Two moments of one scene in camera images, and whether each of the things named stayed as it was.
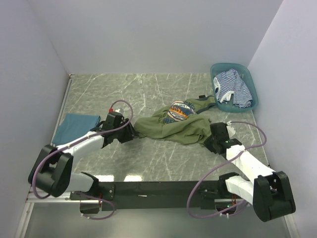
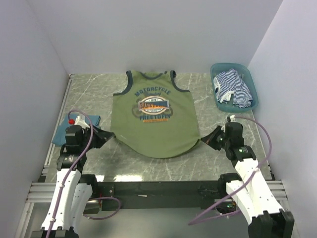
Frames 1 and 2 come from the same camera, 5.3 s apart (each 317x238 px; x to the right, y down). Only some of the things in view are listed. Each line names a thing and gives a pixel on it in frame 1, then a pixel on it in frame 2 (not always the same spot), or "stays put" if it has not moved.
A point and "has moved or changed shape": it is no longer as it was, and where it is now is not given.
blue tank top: [74, 124] stays put
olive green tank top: [178, 122] has moved or changed shape
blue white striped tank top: [230, 82] stays put
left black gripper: [131, 133] → [102, 136]
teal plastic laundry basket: [229, 107] stays put
